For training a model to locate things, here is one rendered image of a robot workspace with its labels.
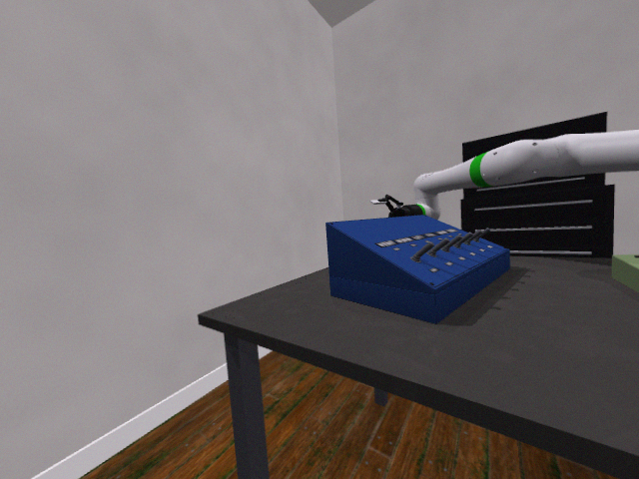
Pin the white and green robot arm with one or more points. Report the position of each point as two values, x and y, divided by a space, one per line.
525 160

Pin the blue control panel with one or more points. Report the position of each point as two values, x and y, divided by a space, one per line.
404 265

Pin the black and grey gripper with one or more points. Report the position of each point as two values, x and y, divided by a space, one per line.
394 212

